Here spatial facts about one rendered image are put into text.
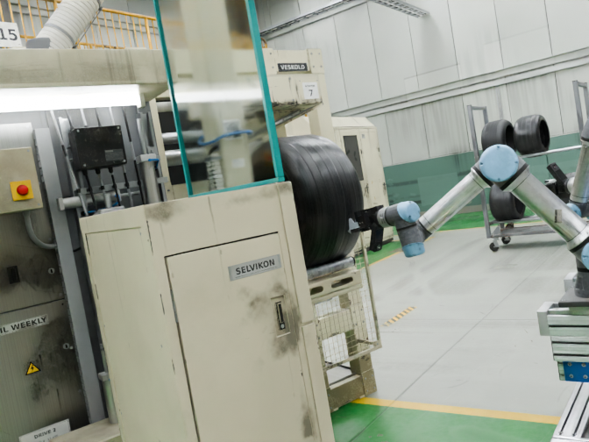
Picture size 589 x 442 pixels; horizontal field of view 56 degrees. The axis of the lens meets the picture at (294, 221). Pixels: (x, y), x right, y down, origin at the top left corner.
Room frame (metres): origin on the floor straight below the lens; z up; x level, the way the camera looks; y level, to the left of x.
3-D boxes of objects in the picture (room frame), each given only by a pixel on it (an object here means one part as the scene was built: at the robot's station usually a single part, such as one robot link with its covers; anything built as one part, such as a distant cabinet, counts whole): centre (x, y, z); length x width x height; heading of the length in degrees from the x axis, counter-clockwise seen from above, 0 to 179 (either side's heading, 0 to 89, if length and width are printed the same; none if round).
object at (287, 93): (2.70, 0.08, 1.71); 0.61 x 0.25 x 0.15; 125
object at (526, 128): (7.08, -3.13, 0.96); 1.33 x 0.64 x 1.92; 51
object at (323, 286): (2.27, -0.07, 0.84); 0.36 x 0.09 x 0.06; 125
